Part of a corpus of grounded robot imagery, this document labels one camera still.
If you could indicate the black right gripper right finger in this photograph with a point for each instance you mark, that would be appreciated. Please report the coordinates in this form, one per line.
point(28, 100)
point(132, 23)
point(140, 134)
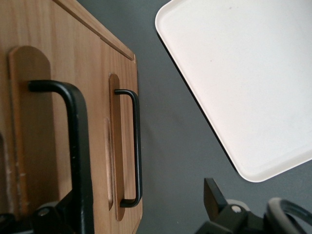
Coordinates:
point(224, 219)

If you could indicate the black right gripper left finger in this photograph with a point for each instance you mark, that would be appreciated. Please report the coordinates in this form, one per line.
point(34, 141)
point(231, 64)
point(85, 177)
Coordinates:
point(48, 219)

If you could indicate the oak wooden drawer cabinet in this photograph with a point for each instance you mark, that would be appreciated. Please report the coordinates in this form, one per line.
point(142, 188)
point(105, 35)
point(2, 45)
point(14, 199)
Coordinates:
point(97, 26)

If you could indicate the cream rectangular tray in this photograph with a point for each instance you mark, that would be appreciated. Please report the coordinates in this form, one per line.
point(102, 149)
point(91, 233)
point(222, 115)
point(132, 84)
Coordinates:
point(243, 85)

